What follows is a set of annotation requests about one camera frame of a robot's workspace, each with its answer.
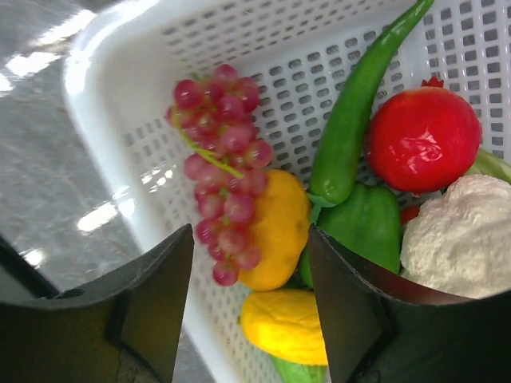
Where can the green bell pepper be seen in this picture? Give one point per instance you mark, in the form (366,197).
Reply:
(367,223)

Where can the white cauliflower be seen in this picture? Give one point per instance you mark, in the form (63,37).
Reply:
(460,242)

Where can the orange tangerine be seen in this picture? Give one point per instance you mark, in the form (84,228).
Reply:
(280,231)

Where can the green cucumber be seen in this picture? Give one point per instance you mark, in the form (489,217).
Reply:
(291,372)

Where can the long green chili pepper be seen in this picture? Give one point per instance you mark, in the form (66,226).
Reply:
(336,160)

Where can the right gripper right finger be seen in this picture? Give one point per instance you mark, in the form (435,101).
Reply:
(380,327)

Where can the red chili pepper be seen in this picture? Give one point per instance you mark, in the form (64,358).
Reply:
(409,213)

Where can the white plastic basket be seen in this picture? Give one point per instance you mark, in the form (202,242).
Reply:
(122,68)

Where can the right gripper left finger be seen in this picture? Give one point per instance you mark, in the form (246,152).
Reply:
(121,327)

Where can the red grape bunch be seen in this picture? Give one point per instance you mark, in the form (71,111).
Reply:
(213,115)

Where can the yellow corn cob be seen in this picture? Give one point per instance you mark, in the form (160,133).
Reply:
(285,323)

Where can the red pomegranate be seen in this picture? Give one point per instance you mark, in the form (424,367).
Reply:
(421,140)

